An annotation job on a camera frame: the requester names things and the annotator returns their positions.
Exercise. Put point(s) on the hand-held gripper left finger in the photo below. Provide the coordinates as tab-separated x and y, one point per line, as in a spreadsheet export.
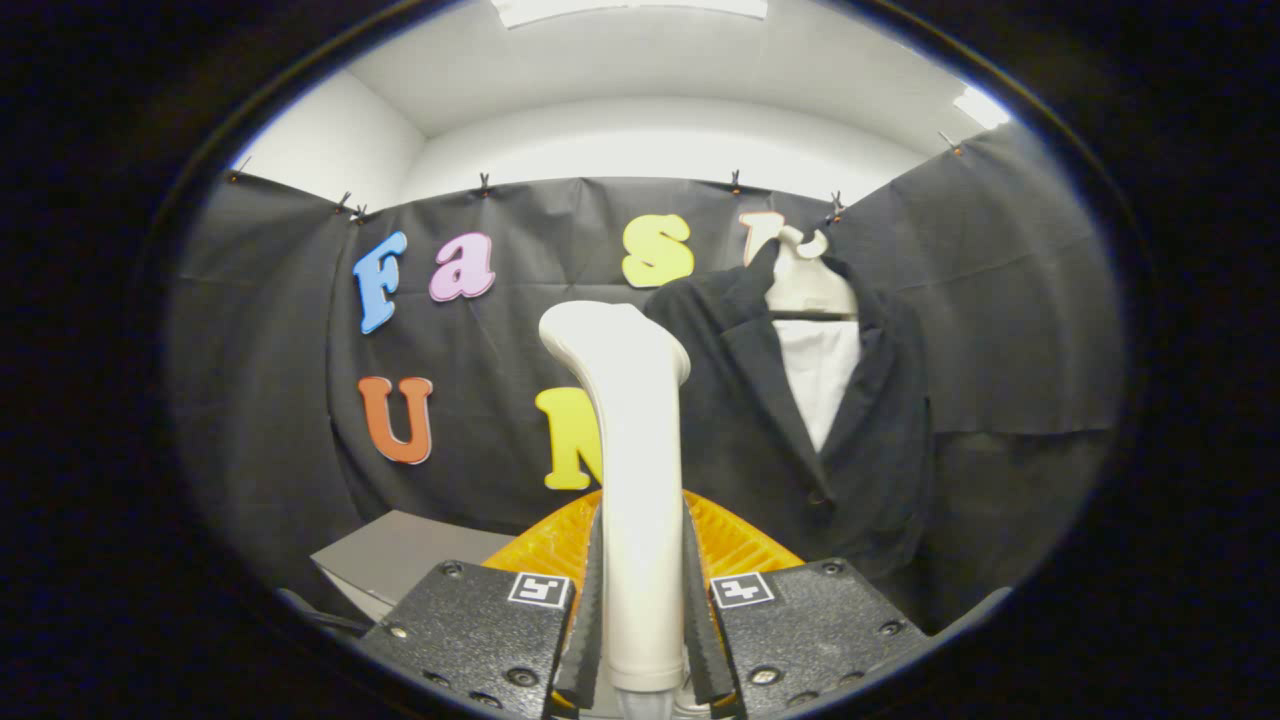
470	630

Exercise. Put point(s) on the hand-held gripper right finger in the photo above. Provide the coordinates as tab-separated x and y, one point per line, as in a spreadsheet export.
810	630

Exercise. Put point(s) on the black blazer jacket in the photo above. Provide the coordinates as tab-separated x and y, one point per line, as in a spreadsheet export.
740	420

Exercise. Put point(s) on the white garment steamer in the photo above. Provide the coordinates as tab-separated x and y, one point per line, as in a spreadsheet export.
640	450

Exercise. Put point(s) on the grey cabinet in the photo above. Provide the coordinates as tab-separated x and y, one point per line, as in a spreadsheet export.
400	550

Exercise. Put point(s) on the white dress form mannequin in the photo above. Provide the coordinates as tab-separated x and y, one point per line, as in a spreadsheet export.
815	370

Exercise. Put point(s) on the black backdrop cloth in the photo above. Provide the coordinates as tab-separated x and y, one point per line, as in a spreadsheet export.
480	350

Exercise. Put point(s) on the row of black cloth clips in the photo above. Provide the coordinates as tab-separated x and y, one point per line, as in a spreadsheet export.
735	182

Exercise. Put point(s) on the small ceiling light panel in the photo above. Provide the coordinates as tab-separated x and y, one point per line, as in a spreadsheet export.
982	108

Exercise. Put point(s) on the long ceiling light panel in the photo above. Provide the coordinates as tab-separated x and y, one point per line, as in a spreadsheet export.
620	8

